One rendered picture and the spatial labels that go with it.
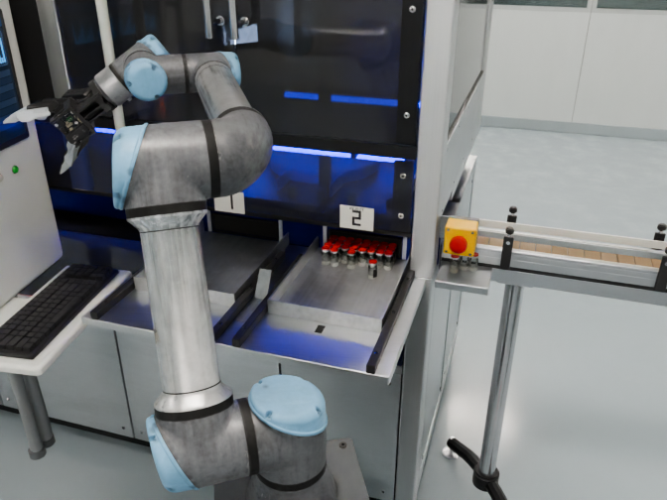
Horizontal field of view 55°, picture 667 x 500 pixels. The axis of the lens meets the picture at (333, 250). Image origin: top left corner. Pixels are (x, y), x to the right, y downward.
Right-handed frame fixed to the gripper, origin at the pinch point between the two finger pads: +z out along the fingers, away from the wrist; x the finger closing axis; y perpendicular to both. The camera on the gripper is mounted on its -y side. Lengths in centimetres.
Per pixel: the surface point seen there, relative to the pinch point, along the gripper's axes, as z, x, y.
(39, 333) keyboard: 26.9, 28.7, 13.0
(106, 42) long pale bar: -24.7, -3.2, -18.2
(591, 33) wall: -298, 285, -303
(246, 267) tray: -16, 53, 7
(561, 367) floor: -77, 205, -15
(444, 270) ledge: -55, 78, 25
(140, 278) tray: 2.9, 35.3, 9.4
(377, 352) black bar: -33, 57, 53
